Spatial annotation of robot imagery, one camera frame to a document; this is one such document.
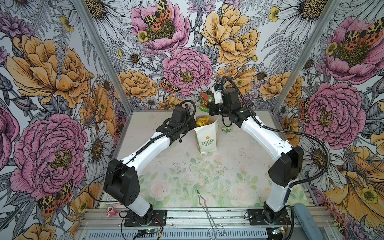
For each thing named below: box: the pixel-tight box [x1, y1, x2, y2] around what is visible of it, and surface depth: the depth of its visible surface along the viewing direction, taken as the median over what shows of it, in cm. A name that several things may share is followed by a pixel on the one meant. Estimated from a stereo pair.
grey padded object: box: [293, 203, 323, 240], surface depth 72 cm
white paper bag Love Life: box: [193, 115, 220, 153], surface depth 86 cm
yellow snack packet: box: [196, 116, 211, 127], surface depth 88 cm
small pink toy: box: [106, 205, 117, 217], surface depth 75 cm
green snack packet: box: [199, 92, 215, 113], surface depth 83 cm
